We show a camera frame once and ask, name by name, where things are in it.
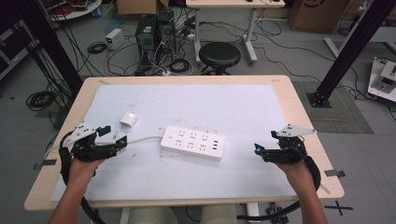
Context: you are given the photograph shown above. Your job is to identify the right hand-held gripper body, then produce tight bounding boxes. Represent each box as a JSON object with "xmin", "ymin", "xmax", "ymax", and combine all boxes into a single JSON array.
[{"xmin": 262, "ymin": 123, "xmax": 318, "ymax": 165}]

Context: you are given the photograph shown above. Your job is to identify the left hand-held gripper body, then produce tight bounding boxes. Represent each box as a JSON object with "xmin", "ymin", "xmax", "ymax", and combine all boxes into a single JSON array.
[{"xmin": 64, "ymin": 120, "xmax": 120, "ymax": 162}]

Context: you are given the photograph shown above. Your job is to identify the white power strip cable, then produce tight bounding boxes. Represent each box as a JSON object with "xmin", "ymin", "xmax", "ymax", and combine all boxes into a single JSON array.
[{"xmin": 45, "ymin": 135, "xmax": 164, "ymax": 160}]

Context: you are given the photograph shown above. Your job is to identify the white charger adapter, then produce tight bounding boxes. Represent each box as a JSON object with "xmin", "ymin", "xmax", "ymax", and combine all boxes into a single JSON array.
[{"xmin": 119, "ymin": 112, "xmax": 139, "ymax": 129}]

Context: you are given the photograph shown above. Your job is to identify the person's left hand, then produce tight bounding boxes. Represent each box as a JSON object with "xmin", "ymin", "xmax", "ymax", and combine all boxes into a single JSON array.
[{"xmin": 66, "ymin": 158, "xmax": 106, "ymax": 188}]

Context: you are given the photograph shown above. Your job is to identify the person's right hand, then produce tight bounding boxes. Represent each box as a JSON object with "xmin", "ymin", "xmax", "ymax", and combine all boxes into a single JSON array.
[{"xmin": 275, "ymin": 160, "xmax": 317, "ymax": 191}]

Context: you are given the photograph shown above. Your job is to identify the grey tape strip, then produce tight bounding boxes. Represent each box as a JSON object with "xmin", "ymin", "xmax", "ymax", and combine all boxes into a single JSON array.
[
  {"xmin": 323, "ymin": 169, "xmax": 347, "ymax": 178},
  {"xmin": 33, "ymin": 159, "xmax": 58, "ymax": 171}
]

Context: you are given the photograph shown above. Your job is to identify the grey floor mat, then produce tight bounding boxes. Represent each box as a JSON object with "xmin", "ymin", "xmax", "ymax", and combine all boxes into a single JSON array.
[{"xmin": 291, "ymin": 80, "xmax": 375, "ymax": 135}]

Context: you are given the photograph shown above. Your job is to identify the white table mat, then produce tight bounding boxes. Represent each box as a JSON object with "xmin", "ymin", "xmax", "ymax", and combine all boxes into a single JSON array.
[{"xmin": 50, "ymin": 83, "xmax": 299, "ymax": 203}]

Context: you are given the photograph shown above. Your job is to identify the black tape cross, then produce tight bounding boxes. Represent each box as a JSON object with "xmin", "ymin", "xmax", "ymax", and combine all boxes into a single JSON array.
[{"xmin": 323, "ymin": 200, "xmax": 355, "ymax": 217}]

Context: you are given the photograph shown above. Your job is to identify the white power supply box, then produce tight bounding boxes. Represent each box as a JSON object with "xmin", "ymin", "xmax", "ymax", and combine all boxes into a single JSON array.
[{"xmin": 105, "ymin": 27, "xmax": 126, "ymax": 51}]

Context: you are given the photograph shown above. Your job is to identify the black round stool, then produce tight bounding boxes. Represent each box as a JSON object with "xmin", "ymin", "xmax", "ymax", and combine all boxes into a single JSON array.
[{"xmin": 198, "ymin": 41, "xmax": 242, "ymax": 76}]

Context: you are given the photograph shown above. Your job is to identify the black computer tower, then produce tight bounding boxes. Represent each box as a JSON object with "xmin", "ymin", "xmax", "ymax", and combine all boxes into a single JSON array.
[
  {"xmin": 156, "ymin": 9, "xmax": 177, "ymax": 54},
  {"xmin": 134, "ymin": 14, "xmax": 159, "ymax": 64}
]

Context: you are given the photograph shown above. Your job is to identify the white device panel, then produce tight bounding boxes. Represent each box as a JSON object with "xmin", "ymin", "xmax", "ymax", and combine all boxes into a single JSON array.
[{"xmin": 367, "ymin": 56, "xmax": 396, "ymax": 104}]

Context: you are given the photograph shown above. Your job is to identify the round white table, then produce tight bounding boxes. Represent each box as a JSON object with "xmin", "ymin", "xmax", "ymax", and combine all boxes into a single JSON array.
[{"xmin": 40, "ymin": 0, "xmax": 103, "ymax": 21}]

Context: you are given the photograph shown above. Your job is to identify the large cardboard box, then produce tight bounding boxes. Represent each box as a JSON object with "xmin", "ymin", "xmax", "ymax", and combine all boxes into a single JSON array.
[{"xmin": 287, "ymin": 0, "xmax": 350, "ymax": 34}]

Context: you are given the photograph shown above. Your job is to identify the white desk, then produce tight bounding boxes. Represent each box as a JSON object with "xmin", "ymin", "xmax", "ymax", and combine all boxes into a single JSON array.
[{"xmin": 185, "ymin": 0, "xmax": 286, "ymax": 65}]

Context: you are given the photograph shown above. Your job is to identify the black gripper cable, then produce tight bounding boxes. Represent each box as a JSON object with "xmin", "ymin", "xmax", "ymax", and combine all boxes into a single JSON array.
[
  {"xmin": 58, "ymin": 130, "xmax": 107, "ymax": 224},
  {"xmin": 236, "ymin": 154, "xmax": 322, "ymax": 222}
]

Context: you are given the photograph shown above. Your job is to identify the coiled black cable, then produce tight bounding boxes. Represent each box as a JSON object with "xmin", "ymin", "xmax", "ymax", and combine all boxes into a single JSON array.
[
  {"xmin": 25, "ymin": 90, "xmax": 57, "ymax": 112},
  {"xmin": 86, "ymin": 41, "xmax": 108, "ymax": 55},
  {"xmin": 168, "ymin": 58, "xmax": 191, "ymax": 75}
]

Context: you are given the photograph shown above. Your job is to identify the black metal frame post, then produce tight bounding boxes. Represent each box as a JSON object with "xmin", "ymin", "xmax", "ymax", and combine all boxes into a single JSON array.
[
  {"xmin": 305, "ymin": 0, "xmax": 396, "ymax": 108},
  {"xmin": 8, "ymin": 0, "xmax": 84, "ymax": 94}
]

